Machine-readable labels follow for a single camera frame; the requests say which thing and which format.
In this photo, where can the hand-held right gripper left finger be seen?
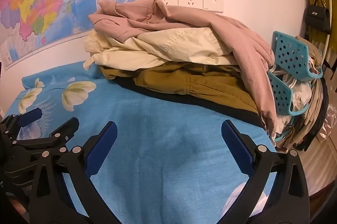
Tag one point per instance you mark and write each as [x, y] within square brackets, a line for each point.
[101, 147]

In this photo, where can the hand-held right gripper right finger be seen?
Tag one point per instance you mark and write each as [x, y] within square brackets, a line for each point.
[237, 147]

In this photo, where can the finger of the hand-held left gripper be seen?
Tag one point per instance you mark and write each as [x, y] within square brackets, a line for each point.
[67, 127]
[33, 115]

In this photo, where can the pink garment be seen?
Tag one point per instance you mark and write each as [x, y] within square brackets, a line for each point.
[184, 21]

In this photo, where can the black garment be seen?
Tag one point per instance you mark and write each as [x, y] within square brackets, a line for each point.
[210, 108]

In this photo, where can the blue floral bed sheet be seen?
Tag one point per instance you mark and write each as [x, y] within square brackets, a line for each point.
[163, 150]

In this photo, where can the olive brown pants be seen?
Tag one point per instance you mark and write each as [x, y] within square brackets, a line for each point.
[200, 84]

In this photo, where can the teal plastic basket rack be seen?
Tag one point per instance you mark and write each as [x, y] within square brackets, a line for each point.
[292, 55]

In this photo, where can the cream garment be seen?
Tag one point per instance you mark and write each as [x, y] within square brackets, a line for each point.
[163, 50]

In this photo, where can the black handbag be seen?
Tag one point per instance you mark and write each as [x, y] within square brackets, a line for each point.
[318, 15]

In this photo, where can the colourful wall map poster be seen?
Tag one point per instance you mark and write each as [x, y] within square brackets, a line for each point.
[36, 2]

